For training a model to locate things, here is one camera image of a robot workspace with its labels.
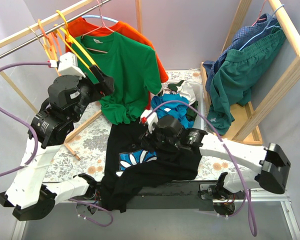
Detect dark yellow plastic hanger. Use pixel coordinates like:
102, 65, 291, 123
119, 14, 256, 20
56, 10, 99, 72

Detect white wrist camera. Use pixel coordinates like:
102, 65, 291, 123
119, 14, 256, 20
140, 109, 159, 134
48, 52, 86, 79

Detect orange plastic hanger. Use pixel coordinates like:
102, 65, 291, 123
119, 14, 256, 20
37, 19, 62, 61

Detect green and white t shirt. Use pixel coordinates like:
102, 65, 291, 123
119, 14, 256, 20
162, 80, 199, 110

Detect metal hanging rod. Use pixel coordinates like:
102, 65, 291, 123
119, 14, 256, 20
0, 0, 113, 62

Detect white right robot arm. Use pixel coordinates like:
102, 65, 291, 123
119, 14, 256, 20
140, 112, 291, 199

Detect pink wire hanger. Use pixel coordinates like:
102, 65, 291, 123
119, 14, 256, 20
251, 0, 267, 27

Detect wooden clothes rack right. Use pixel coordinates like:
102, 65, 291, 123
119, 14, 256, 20
199, 0, 300, 146

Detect blue t shirt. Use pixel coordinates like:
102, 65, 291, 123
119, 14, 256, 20
151, 93, 196, 129

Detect black t shirt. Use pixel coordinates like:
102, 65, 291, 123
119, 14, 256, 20
100, 121, 202, 213

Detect light blue wire hanger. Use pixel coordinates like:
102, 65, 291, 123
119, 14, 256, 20
239, 4, 285, 51

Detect teal green shorts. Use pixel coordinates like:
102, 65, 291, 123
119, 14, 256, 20
207, 23, 286, 136

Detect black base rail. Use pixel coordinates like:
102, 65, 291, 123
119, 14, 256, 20
89, 178, 243, 212

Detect blue checkered shorts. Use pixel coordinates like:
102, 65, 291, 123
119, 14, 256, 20
202, 13, 280, 94

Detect floral table cloth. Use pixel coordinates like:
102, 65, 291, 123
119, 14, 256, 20
42, 69, 256, 183

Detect white plastic basket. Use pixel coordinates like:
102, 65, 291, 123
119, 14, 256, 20
163, 80, 205, 130

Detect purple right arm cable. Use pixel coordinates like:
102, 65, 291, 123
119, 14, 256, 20
144, 100, 258, 237

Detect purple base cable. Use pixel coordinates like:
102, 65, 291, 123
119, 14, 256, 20
68, 198, 114, 227

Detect wooden clothes rack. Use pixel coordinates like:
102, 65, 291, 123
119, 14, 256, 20
0, 0, 144, 161
199, 0, 300, 146

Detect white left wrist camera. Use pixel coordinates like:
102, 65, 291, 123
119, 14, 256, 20
48, 52, 86, 79

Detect wooden clothes rack left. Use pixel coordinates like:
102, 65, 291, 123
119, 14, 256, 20
0, 0, 144, 161

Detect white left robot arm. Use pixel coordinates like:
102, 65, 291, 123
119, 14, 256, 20
0, 65, 114, 221

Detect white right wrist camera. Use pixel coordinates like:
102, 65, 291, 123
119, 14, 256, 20
140, 109, 159, 134

